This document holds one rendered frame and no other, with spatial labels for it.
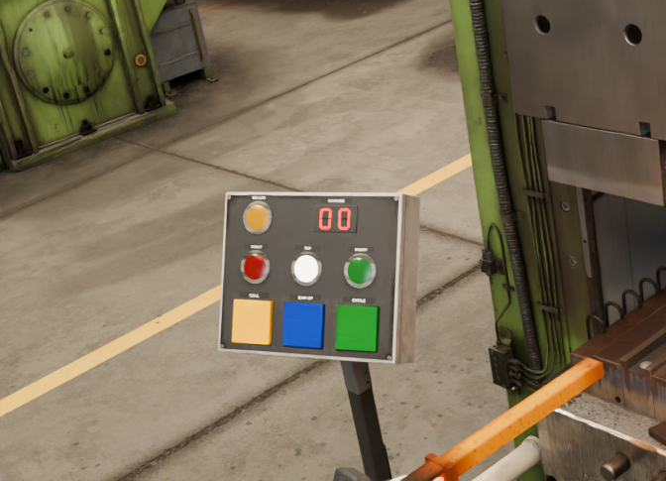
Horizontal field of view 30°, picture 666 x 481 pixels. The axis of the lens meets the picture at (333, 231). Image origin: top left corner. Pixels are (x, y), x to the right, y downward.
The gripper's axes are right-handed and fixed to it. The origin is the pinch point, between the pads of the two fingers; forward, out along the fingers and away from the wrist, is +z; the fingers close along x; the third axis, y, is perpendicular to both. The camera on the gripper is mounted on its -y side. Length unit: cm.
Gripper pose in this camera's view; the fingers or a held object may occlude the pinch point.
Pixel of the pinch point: (429, 476)
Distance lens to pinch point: 160.5
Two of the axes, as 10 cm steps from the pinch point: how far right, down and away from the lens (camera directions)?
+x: 6.3, 2.1, -7.4
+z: 7.5, -4.1, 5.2
